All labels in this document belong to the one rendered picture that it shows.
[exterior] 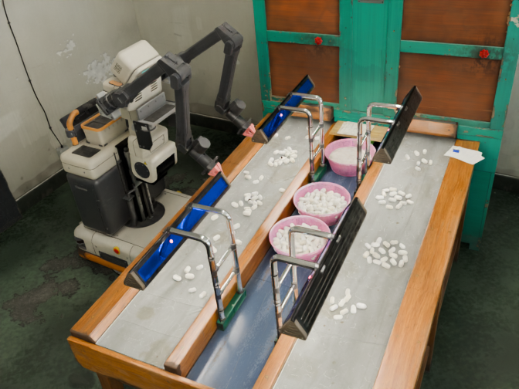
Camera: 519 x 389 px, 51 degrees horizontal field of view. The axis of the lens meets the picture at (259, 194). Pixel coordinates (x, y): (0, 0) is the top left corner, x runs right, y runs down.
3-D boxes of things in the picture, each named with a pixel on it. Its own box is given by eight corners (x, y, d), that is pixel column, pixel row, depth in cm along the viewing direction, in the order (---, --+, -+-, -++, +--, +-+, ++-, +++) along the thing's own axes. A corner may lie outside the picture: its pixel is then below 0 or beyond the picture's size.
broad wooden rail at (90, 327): (81, 361, 213) (68, 329, 202) (270, 138, 342) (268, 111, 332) (106, 370, 208) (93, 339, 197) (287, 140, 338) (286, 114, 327)
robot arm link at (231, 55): (235, 31, 263) (223, 39, 255) (245, 35, 261) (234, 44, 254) (222, 103, 293) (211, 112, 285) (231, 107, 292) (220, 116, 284)
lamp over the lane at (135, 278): (123, 285, 179) (118, 269, 175) (214, 183, 223) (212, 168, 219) (144, 292, 176) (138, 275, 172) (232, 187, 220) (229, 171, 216)
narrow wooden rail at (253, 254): (168, 383, 192) (162, 364, 186) (334, 137, 322) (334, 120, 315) (181, 389, 190) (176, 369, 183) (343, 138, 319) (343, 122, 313)
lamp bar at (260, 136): (251, 142, 248) (249, 128, 244) (300, 86, 293) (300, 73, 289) (266, 144, 245) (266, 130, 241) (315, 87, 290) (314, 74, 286)
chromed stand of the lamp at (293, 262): (274, 347, 198) (265, 256, 172) (295, 309, 213) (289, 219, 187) (323, 363, 191) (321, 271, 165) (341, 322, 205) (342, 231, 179)
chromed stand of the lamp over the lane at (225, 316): (181, 318, 214) (160, 230, 188) (206, 283, 228) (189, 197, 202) (224, 331, 206) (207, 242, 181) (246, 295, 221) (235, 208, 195)
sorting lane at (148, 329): (96, 347, 200) (94, 343, 198) (286, 120, 329) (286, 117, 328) (164, 373, 188) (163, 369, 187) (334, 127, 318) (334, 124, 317)
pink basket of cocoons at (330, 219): (293, 232, 251) (293, 216, 245) (294, 197, 272) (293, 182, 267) (352, 231, 248) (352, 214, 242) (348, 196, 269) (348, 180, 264)
